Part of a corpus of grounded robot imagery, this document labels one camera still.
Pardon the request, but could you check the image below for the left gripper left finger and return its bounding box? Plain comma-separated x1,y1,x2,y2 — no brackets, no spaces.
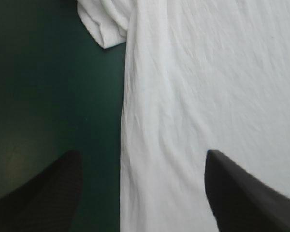
0,149,84,232

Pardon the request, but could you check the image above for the white T-shirt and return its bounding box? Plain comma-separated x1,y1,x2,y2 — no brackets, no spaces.
76,0,290,232

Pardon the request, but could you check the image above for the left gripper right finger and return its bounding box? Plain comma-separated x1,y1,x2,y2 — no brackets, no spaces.
204,149,290,232

